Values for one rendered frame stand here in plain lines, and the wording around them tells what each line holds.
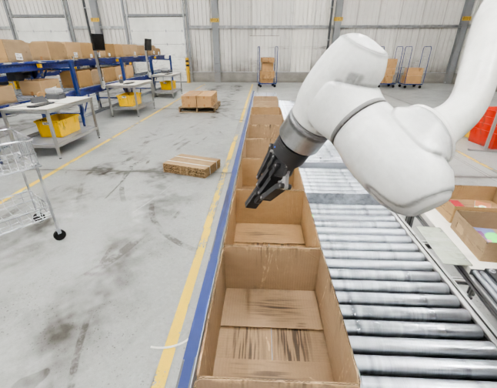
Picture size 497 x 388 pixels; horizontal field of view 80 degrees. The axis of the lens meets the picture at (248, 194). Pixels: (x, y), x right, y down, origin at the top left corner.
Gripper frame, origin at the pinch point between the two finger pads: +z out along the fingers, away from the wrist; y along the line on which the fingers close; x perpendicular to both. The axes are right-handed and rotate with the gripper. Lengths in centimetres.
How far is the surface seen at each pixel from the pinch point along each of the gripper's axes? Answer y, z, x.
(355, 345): -31, 27, -42
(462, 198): 41, 26, -157
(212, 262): -0.2, 38.9, -1.0
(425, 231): 16, 30, -111
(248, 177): 59, 59, -32
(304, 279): -12.8, 21.0, -24.1
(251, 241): 10.0, 41.1, -18.3
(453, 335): -32, 16, -74
